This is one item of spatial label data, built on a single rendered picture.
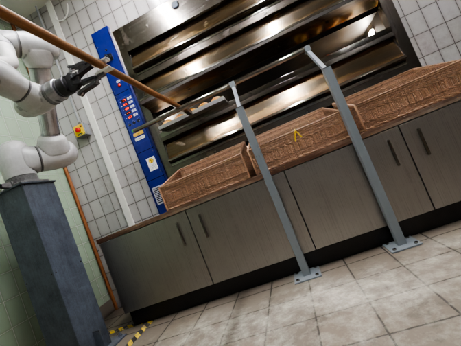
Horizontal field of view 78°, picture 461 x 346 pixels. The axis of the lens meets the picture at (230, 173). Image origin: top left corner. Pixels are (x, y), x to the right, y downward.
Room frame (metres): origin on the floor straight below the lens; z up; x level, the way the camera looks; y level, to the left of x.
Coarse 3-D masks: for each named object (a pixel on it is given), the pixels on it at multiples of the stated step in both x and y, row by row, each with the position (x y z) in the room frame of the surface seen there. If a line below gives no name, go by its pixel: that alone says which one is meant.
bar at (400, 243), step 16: (304, 48) 1.62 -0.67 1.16; (272, 64) 1.66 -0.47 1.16; (320, 64) 1.47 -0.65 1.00; (240, 80) 1.70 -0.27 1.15; (336, 80) 1.39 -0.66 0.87; (208, 96) 1.74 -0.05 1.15; (336, 96) 1.40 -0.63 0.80; (176, 112) 1.79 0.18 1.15; (240, 112) 1.49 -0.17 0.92; (144, 128) 1.84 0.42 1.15; (352, 128) 1.40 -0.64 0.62; (256, 144) 1.48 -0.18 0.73; (368, 160) 1.40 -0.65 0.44; (368, 176) 1.41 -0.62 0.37; (272, 192) 1.49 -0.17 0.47; (384, 192) 1.39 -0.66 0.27; (384, 208) 1.40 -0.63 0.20; (288, 224) 1.48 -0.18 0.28; (400, 240) 1.40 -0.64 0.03; (416, 240) 1.38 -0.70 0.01; (304, 272) 1.49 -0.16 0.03; (320, 272) 1.46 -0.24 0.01
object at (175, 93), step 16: (352, 0) 1.76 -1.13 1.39; (368, 0) 1.82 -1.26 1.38; (320, 16) 1.81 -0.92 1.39; (336, 16) 1.87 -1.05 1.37; (352, 16) 1.93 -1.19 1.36; (288, 32) 1.85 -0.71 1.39; (304, 32) 1.91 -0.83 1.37; (320, 32) 1.98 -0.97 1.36; (256, 48) 1.89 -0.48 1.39; (272, 48) 1.96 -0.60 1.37; (288, 48) 2.03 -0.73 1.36; (224, 64) 1.94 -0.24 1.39; (240, 64) 2.00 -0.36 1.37; (256, 64) 2.08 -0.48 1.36; (192, 80) 1.99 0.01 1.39; (208, 80) 2.06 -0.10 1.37; (176, 96) 2.12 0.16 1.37
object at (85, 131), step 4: (80, 124) 2.24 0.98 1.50; (84, 124) 2.26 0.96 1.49; (80, 128) 2.24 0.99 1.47; (84, 128) 2.24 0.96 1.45; (88, 128) 2.29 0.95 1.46; (76, 132) 2.25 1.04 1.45; (80, 132) 2.24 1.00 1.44; (84, 132) 2.24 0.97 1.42; (88, 132) 2.27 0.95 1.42; (76, 136) 2.25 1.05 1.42; (80, 136) 2.25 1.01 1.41; (84, 136) 2.28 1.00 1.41
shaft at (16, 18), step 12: (0, 12) 0.67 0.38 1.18; (12, 12) 0.70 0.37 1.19; (24, 24) 0.73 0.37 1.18; (48, 36) 0.81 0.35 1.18; (60, 48) 0.87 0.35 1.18; (72, 48) 0.90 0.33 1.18; (84, 60) 0.98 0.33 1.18; (96, 60) 1.02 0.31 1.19; (108, 72) 1.11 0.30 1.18; (120, 72) 1.17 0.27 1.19; (132, 84) 1.28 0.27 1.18; (156, 96) 1.51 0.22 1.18
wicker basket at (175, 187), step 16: (240, 144) 2.07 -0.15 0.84; (208, 160) 2.11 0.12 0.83; (224, 160) 1.63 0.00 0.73; (240, 160) 1.62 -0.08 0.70; (176, 176) 2.04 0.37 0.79; (192, 176) 1.67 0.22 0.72; (208, 176) 1.65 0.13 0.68; (224, 176) 1.64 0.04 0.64; (240, 176) 1.62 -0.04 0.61; (160, 192) 1.70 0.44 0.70; (176, 192) 1.69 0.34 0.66; (192, 192) 1.68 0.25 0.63; (208, 192) 1.66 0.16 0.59
